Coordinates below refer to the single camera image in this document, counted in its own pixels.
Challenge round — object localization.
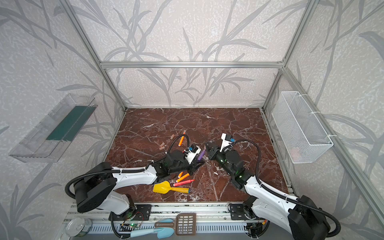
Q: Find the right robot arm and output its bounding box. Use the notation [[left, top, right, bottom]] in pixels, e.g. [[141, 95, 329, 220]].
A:
[[206, 142, 342, 240]]

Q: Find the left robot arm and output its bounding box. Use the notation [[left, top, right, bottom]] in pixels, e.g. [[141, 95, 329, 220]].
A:
[[65, 150, 205, 215]]

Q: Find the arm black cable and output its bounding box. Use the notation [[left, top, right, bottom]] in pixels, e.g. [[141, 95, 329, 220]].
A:
[[229, 139, 342, 238], [64, 133, 190, 200]]

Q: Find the aluminium front rail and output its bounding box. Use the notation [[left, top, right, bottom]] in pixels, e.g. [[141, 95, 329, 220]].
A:
[[59, 201, 316, 235]]

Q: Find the light blue spatula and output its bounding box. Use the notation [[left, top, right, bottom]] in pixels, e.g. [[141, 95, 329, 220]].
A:
[[130, 219, 176, 239]]

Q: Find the small circuit board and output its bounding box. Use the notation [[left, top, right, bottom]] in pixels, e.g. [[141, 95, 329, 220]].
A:
[[119, 223, 141, 232]]

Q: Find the red marker pen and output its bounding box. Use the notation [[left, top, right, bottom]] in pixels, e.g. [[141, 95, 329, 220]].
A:
[[174, 180, 195, 187]]

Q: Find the clear plastic wall tray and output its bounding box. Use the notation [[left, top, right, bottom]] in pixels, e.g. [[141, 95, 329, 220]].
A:
[[9, 94, 98, 163]]

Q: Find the purple marker pen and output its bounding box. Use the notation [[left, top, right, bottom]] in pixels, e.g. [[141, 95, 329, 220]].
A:
[[198, 149, 206, 161]]

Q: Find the white wire basket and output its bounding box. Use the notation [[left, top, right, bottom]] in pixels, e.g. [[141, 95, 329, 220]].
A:
[[272, 91, 334, 164]]

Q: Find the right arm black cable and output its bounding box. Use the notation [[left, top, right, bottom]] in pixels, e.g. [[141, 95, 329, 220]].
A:
[[229, 139, 342, 238]]

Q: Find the yellow toy shovel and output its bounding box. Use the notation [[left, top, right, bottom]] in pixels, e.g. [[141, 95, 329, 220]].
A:
[[153, 181, 190, 194]]

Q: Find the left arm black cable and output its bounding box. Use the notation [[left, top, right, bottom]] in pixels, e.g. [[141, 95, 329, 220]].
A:
[[64, 133, 190, 200]]

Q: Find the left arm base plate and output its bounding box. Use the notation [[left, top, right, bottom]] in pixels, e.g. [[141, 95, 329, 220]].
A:
[[108, 204, 152, 222]]

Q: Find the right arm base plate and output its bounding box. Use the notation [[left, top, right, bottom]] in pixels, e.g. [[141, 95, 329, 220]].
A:
[[228, 203, 256, 221]]

